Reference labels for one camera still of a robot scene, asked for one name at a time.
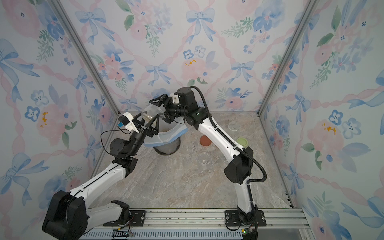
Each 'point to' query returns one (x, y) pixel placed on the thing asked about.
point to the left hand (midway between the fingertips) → (153, 113)
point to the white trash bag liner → (167, 131)
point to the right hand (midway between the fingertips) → (152, 106)
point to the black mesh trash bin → (168, 149)
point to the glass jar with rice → (204, 158)
